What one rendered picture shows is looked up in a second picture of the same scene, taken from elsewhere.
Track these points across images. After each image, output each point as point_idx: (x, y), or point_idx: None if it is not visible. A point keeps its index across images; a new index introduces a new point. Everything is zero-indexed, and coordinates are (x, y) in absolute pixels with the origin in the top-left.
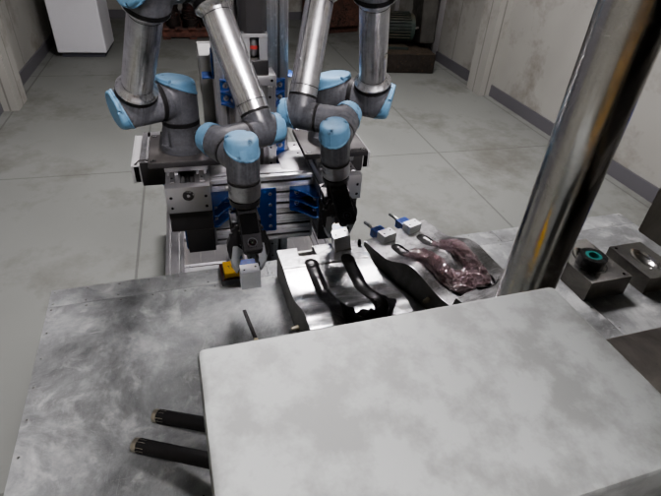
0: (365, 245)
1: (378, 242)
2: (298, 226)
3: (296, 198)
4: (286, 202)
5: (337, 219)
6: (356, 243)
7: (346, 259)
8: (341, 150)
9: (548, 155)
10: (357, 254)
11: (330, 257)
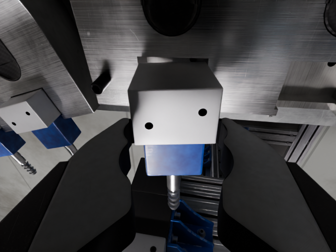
0: (95, 101)
1: (57, 97)
2: (197, 189)
3: (202, 244)
4: (215, 237)
5: (139, 185)
6: (113, 87)
7: (174, 1)
8: None
9: None
10: (120, 18)
11: (243, 25)
